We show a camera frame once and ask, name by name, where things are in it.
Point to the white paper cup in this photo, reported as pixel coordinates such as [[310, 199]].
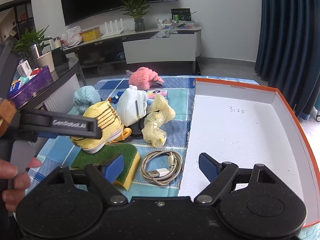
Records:
[[46, 60]]

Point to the potted bamboo plant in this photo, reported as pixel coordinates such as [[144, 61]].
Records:
[[136, 9]]

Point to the black round object under mask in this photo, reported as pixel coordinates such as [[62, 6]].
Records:
[[136, 128]]

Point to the black green product box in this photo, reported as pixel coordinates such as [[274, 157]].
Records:
[[181, 14]]

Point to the pink fluffy towel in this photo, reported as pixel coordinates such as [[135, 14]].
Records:
[[143, 78]]

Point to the dark blue curtain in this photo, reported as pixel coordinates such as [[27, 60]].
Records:
[[288, 52]]

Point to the yellow box on cabinet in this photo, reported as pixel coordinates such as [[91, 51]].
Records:
[[91, 34]]

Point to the white router with antennas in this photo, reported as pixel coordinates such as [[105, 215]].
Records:
[[112, 28]]

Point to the green plant on side table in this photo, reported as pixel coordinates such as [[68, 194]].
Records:
[[29, 38]]

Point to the green yellow scrub sponge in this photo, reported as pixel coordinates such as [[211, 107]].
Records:
[[128, 151]]

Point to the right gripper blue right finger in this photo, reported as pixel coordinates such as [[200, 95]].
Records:
[[209, 166]]

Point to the yellow striped knit cloth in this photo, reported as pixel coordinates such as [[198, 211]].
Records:
[[108, 121]]

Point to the white plastic bag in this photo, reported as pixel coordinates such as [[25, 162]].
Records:
[[72, 37]]

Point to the orange yellow rubber glove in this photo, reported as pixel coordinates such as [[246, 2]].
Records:
[[126, 132]]

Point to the white orange-rimmed cardboard box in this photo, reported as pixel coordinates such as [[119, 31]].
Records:
[[250, 124]]

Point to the light blue fluffy towel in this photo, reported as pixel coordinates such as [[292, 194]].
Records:
[[84, 97]]

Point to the white TV cabinet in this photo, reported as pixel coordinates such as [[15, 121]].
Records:
[[140, 47]]

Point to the blue orange cord toy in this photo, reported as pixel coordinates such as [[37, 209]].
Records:
[[114, 100]]

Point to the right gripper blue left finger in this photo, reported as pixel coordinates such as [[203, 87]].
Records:
[[113, 168]]

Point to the black side table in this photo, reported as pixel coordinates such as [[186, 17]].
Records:
[[52, 91]]

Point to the purple storage box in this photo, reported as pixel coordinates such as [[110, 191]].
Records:
[[28, 91]]

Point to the translucent yellow plastic glove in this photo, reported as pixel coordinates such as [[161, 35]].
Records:
[[159, 113]]

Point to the person's left hand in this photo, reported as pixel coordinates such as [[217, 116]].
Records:
[[20, 182]]

